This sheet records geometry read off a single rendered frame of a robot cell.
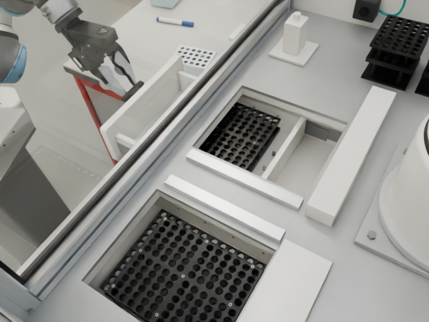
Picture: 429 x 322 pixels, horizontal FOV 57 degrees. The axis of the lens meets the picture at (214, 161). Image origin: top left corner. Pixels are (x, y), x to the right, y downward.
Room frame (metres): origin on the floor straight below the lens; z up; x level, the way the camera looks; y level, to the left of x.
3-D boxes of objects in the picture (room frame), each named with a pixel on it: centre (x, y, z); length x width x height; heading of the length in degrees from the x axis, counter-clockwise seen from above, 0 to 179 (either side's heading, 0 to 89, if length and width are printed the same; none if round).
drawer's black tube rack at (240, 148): (0.59, -0.01, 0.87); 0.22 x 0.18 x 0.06; 52
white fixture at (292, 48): (0.76, -0.22, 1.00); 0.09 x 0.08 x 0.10; 52
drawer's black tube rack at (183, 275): (0.26, 0.08, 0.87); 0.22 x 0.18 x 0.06; 52
